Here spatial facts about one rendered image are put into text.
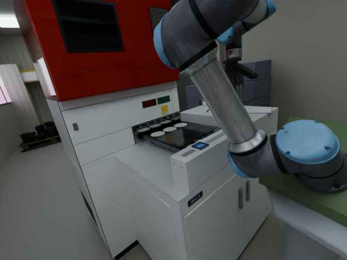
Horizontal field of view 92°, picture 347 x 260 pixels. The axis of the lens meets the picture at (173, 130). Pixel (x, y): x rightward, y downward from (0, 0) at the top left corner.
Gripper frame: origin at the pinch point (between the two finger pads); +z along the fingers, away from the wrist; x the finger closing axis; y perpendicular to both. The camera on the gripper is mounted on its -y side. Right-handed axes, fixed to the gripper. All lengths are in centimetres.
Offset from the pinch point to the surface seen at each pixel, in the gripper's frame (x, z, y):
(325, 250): 25, 43, -43
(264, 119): -23.2, 17.1, -4.1
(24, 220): 124, 111, 180
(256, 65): -197, -11, 79
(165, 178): 45, 29, 12
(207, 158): 32.6, 18.6, -3.9
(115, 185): 55, 49, 59
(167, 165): 37, 29, 20
